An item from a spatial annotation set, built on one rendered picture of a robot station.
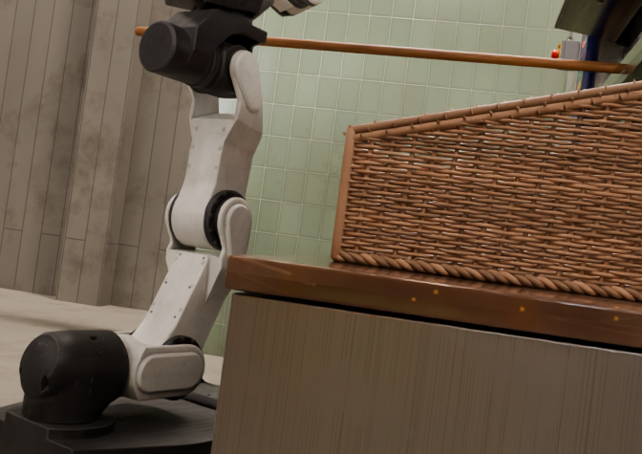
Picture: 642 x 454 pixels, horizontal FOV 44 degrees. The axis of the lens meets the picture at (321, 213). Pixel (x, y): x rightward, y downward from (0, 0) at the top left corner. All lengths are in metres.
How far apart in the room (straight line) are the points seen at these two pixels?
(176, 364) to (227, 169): 0.46
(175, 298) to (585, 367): 1.27
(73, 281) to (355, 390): 4.63
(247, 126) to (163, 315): 0.47
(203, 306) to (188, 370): 0.16
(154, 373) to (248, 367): 1.02
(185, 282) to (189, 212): 0.16
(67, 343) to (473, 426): 1.07
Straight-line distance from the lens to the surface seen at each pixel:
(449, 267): 0.86
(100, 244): 5.16
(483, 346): 0.66
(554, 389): 0.67
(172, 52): 1.72
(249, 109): 1.84
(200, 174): 1.85
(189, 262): 1.85
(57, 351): 1.60
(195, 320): 1.82
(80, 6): 5.69
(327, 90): 3.68
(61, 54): 5.66
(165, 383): 1.73
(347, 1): 3.78
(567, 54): 3.32
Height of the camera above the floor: 0.60
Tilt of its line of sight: 2 degrees up
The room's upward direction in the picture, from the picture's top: 7 degrees clockwise
